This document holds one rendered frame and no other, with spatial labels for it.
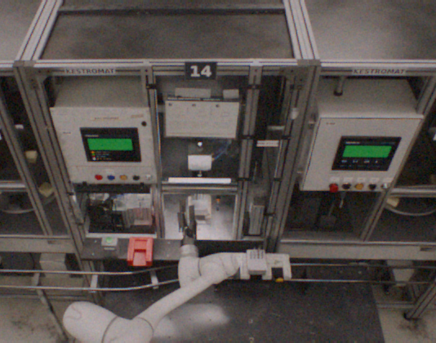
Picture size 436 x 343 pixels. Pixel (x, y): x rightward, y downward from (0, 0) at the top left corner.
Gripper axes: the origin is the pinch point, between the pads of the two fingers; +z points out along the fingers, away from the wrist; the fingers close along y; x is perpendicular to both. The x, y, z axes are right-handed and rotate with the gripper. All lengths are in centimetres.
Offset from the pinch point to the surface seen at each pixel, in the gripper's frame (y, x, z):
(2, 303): -43, 181, -16
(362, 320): -87, -56, -49
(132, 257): -9.7, 39.7, -15.5
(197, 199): -29.7, 9.4, 17.6
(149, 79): 62, -21, 27
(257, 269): -43, -16, -24
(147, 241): -16.0, 34.5, -5.7
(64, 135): 58, 28, 21
